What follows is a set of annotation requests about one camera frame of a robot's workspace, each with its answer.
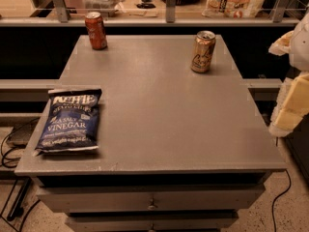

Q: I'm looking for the gold soda can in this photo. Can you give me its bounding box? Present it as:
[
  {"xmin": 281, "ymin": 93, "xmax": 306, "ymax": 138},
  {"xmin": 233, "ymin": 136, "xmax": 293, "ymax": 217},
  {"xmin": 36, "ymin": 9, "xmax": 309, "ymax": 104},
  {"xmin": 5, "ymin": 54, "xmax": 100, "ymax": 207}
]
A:
[{"xmin": 191, "ymin": 31, "xmax": 216, "ymax": 73}]

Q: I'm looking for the red soda can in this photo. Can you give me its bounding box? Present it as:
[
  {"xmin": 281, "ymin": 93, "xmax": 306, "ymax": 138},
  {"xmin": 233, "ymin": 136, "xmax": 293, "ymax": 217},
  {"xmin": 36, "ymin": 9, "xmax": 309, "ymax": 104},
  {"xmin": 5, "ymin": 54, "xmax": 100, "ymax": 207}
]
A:
[{"xmin": 85, "ymin": 12, "xmax": 107, "ymax": 50}]

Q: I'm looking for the blue Kettle chip bag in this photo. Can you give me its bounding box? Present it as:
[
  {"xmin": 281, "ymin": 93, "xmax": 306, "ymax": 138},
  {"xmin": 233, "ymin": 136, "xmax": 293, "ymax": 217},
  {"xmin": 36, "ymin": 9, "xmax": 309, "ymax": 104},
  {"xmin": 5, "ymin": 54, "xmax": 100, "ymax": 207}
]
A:
[{"xmin": 35, "ymin": 88, "xmax": 102, "ymax": 154}]

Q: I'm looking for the grey metal shelf rail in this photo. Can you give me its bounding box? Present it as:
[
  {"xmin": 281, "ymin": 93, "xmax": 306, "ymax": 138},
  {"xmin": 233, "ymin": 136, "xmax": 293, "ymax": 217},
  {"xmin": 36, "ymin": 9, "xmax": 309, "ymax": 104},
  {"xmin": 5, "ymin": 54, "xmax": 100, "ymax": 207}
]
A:
[{"xmin": 0, "ymin": 0, "xmax": 308, "ymax": 27}]

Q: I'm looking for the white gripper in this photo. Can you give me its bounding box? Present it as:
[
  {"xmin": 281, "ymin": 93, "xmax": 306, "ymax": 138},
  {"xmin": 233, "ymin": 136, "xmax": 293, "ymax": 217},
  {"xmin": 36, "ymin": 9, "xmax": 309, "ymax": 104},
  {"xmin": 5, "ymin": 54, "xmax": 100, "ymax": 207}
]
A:
[{"xmin": 268, "ymin": 14, "xmax": 309, "ymax": 137}]

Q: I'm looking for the clear plastic container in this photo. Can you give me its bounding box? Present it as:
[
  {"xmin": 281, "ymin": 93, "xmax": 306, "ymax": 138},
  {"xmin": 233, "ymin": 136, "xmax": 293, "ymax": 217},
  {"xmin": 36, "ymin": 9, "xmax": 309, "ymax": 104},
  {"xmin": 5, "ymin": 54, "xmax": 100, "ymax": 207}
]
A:
[{"xmin": 83, "ymin": 0, "xmax": 121, "ymax": 16}]

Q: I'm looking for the upper drawer knob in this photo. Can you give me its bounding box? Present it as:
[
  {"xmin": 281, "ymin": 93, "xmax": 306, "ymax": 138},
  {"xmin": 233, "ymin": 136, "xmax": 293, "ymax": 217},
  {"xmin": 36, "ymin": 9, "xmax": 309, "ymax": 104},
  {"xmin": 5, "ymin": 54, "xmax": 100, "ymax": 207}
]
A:
[{"xmin": 148, "ymin": 202, "xmax": 157, "ymax": 211}]

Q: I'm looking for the grey drawer cabinet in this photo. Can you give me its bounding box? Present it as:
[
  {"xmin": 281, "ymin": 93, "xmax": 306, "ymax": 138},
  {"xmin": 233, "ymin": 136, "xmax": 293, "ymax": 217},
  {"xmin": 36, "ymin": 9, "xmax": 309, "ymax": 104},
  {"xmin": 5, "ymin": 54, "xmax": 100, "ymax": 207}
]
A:
[{"xmin": 16, "ymin": 36, "xmax": 286, "ymax": 232}]

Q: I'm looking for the black cables left floor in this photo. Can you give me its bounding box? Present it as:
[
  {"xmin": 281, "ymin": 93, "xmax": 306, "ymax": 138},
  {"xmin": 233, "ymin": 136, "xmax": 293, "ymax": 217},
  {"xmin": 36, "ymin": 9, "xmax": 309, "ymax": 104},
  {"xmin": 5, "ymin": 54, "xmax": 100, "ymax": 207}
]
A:
[{"xmin": 0, "ymin": 118, "xmax": 42, "ymax": 232}]

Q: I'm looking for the printed snack bag on shelf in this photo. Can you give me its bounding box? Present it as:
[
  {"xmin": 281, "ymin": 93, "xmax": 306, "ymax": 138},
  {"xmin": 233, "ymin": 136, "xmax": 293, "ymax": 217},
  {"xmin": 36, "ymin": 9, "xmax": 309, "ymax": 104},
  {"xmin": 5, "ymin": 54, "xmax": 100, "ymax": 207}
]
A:
[{"xmin": 202, "ymin": 0, "xmax": 265, "ymax": 18}]

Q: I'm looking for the black cable right floor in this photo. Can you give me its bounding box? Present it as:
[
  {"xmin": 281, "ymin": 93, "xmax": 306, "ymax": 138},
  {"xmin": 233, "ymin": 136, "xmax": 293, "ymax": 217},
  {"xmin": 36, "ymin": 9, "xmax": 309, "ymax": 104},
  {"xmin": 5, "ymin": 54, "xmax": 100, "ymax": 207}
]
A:
[{"xmin": 270, "ymin": 169, "xmax": 293, "ymax": 232}]

